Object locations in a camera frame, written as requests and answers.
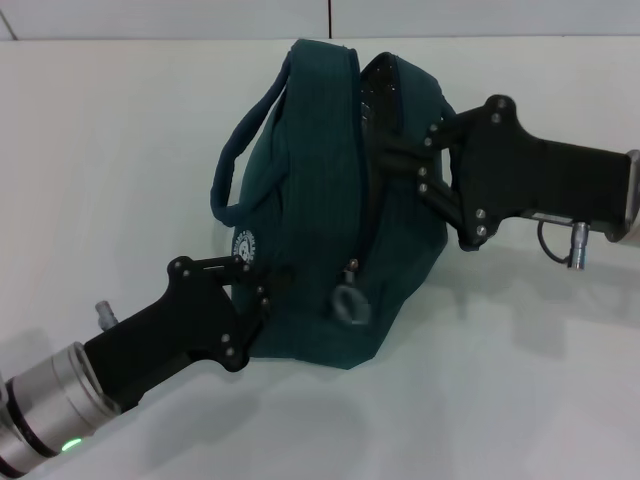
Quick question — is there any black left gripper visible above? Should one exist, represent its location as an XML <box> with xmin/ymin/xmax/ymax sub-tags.
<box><xmin>82</xmin><ymin>255</ymin><xmax>297</xmax><ymax>407</ymax></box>

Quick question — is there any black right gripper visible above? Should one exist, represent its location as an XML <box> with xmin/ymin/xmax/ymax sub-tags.
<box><xmin>381</xmin><ymin>93</ymin><xmax>640</xmax><ymax>252</ymax></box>

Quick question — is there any dark teal insulated lunch bag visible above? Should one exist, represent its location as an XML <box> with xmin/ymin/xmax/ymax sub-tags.
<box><xmin>209</xmin><ymin>38</ymin><xmax>457</xmax><ymax>371</ymax></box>

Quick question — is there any left arm cable with connector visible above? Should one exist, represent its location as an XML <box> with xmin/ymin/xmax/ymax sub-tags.
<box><xmin>93</xmin><ymin>299</ymin><xmax>119</xmax><ymax>332</ymax></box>

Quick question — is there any arm cable with connector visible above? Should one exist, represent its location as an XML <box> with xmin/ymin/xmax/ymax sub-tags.
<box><xmin>537</xmin><ymin>219</ymin><xmax>592</xmax><ymax>271</ymax></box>
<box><xmin>93</xmin><ymin>299</ymin><xmax>119</xmax><ymax>332</ymax></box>

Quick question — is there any right arm cable with connector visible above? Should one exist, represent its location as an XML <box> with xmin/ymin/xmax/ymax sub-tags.
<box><xmin>537</xmin><ymin>219</ymin><xmax>592</xmax><ymax>271</ymax></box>

